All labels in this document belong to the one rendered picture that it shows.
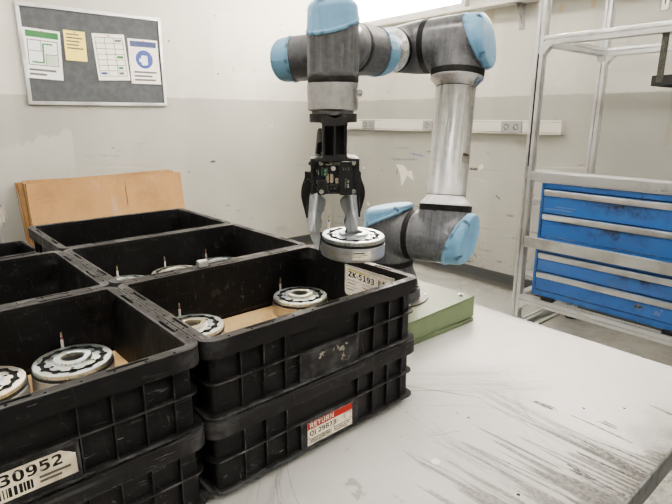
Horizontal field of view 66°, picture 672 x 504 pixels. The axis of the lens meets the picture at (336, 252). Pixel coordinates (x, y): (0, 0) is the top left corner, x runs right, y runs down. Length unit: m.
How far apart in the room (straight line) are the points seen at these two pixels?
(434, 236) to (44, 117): 3.16
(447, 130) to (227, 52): 3.40
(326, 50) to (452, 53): 0.46
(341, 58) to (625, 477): 0.71
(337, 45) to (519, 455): 0.65
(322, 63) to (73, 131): 3.28
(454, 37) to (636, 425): 0.80
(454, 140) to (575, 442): 0.62
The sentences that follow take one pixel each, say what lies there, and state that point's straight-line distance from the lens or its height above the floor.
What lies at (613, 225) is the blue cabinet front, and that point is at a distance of 2.55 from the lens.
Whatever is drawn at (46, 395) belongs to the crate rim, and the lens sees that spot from 0.59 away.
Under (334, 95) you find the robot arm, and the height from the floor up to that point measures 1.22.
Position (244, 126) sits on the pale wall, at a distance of 4.45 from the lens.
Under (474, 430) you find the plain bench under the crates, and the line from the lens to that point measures 0.91.
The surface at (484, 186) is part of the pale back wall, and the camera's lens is 3.88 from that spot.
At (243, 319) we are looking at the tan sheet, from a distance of 0.96.
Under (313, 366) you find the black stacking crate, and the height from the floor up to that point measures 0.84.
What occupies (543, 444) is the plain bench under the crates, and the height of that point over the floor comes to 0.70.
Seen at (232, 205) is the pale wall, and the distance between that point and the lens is 4.44.
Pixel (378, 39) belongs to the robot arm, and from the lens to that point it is 0.85.
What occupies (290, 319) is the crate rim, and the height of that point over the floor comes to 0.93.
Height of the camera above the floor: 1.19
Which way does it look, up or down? 15 degrees down
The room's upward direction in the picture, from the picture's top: straight up
